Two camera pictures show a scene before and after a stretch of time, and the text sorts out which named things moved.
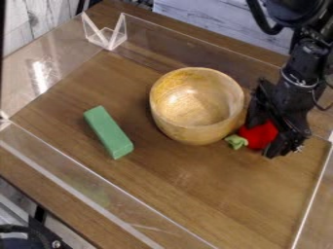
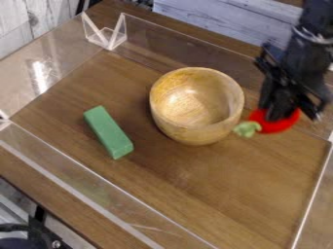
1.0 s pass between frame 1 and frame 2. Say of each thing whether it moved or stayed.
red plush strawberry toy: moved
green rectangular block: stayed
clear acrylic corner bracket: stayed
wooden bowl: stayed
